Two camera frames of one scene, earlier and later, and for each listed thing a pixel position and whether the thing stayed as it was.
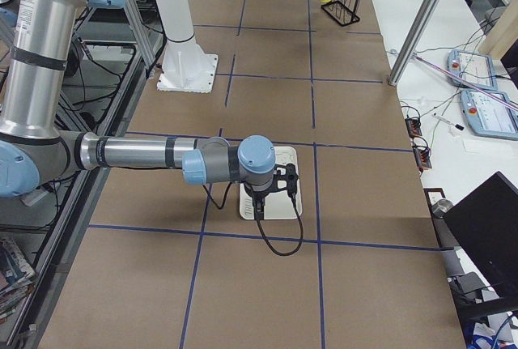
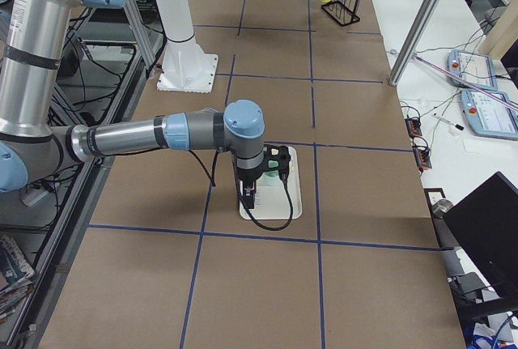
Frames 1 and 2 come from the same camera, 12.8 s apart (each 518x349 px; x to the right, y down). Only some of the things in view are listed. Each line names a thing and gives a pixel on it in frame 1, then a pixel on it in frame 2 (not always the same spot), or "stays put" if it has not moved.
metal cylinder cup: x=440 y=207 stays put
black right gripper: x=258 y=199 to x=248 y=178
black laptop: x=485 y=227 stays put
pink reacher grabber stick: x=466 y=82 stays put
